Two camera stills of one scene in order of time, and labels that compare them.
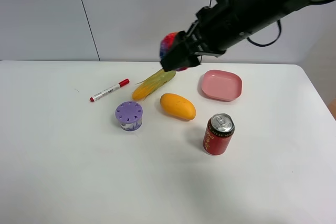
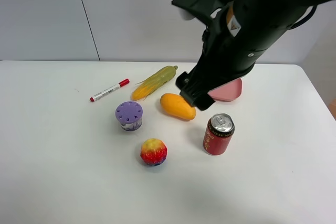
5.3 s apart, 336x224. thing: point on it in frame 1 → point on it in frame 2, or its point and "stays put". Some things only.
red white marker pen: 122,84 stays put
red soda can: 218,133 stays put
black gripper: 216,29 → 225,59
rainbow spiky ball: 166,41 → 153,151
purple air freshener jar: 129,114 stays put
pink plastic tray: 221,85 stays put
